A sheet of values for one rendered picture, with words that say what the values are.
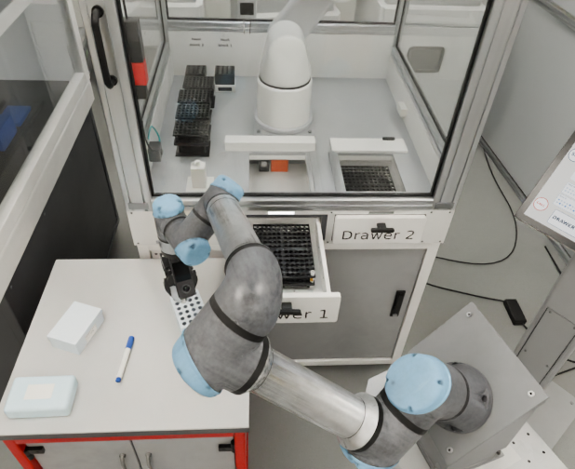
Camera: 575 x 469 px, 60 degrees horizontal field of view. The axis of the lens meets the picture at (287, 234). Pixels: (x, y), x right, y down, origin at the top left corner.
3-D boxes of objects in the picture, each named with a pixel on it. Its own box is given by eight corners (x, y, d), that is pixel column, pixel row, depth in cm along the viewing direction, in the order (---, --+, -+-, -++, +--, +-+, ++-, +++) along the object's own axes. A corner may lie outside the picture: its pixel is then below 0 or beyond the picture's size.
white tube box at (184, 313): (210, 328, 145) (209, 319, 142) (181, 337, 142) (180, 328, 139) (198, 296, 153) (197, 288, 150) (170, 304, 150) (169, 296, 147)
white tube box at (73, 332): (79, 355, 136) (74, 344, 132) (51, 347, 138) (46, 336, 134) (105, 319, 145) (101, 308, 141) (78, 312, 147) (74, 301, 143)
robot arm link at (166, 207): (159, 217, 118) (145, 197, 123) (165, 250, 125) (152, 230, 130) (190, 206, 121) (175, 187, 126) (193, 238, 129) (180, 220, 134)
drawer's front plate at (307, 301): (337, 322, 141) (340, 297, 133) (233, 324, 139) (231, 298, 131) (336, 316, 142) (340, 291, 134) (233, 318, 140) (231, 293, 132)
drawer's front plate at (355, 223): (420, 243, 166) (427, 218, 158) (332, 244, 164) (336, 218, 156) (418, 239, 167) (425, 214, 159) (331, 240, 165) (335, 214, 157)
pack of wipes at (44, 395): (79, 381, 130) (75, 372, 127) (71, 417, 123) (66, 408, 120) (20, 384, 129) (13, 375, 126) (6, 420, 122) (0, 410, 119)
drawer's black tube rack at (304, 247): (314, 291, 146) (315, 276, 142) (253, 292, 145) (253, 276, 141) (307, 238, 162) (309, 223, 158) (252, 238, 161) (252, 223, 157)
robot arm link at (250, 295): (264, 264, 76) (210, 163, 117) (220, 318, 78) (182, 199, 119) (318, 296, 81) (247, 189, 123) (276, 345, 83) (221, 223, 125)
